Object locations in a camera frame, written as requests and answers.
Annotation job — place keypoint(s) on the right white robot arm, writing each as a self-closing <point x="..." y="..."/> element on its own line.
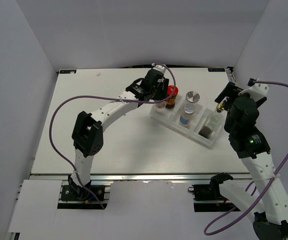
<point x="269" y="211"/>

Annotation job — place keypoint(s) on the black XDOF logo sticker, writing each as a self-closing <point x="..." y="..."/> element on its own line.
<point x="216" y="70"/>

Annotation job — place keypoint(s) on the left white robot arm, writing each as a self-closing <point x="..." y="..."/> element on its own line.
<point x="89" y="127"/>

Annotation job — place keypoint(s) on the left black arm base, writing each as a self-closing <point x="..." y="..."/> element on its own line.
<point x="70" y="200"/>

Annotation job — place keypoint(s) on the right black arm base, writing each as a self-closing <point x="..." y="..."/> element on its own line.
<point x="206" y="201"/>

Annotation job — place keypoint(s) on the blue label silver lid jar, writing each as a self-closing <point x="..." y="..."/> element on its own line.
<point x="187" y="113"/>

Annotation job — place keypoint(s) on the red lid sauce jar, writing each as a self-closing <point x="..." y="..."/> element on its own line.
<point x="172" y="94"/>

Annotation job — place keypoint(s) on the dark sauce glass bottle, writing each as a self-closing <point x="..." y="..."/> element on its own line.
<point x="212" y="121"/>

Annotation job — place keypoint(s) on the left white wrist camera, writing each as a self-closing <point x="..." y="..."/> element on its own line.
<point x="158" y="67"/>

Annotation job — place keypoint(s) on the tall silver lid spice jar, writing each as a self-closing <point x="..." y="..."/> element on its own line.
<point x="192" y="97"/>

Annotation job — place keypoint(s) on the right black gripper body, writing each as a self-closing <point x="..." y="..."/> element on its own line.
<point x="227" y="126"/>

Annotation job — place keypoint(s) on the small red white lid jar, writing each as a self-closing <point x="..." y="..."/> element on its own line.
<point x="161" y="105"/>

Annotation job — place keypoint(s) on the white three compartment tray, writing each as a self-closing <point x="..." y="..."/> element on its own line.
<point x="170" y="118"/>

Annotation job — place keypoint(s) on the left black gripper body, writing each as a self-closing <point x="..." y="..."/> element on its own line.
<point x="157" y="93"/>

